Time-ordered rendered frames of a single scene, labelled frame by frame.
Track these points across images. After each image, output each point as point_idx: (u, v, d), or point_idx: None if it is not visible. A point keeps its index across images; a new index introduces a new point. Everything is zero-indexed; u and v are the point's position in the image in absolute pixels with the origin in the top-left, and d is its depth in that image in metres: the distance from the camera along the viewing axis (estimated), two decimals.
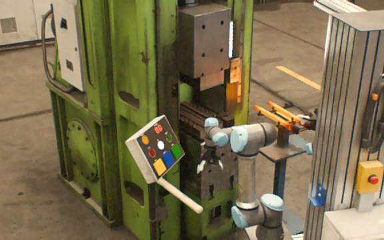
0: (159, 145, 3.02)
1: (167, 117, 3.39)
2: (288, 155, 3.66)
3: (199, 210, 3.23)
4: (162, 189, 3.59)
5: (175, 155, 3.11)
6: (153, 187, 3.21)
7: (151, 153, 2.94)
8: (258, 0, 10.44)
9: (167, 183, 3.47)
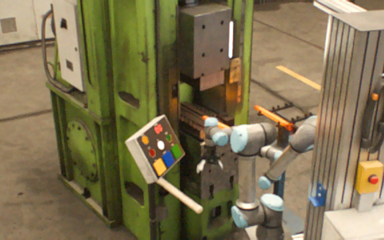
0: (159, 145, 3.02)
1: (167, 117, 3.39)
2: None
3: (199, 210, 3.23)
4: (162, 189, 3.59)
5: (175, 155, 3.11)
6: (153, 187, 3.21)
7: (151, 153, 2.94)
8: (258, 0, 10.44)
9: (167, 183, 3.47)
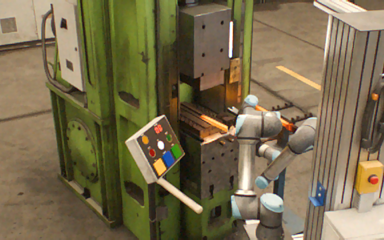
0: (159, 145, 3.02)
1: (167, 117, 3.39)
2: None
3: (199, 210, 3.23)
4: (162, 189, 3.59)
5: (175, 155, 3.11)
6: (153, 187, 3.21)
7: (151, 153, 2.94)
8: (258, 0, 10.44)
9: (167, 183, 3.47)
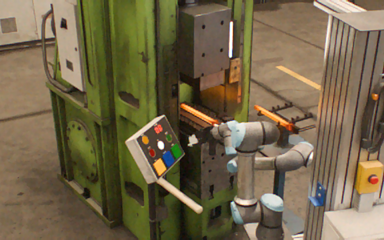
0: (159, 145, 3.02)
1: (167, 117, 3.39)
2: None
3: (199, 210, 3.23)
4: (162, 189, 3.59)
5: (175, 155, 3.11)
6: (153, 187, 3.21)
7: (151, 153, 2.94)
8: (258, 0, 10.44)
9: (167, 183, 3.47)
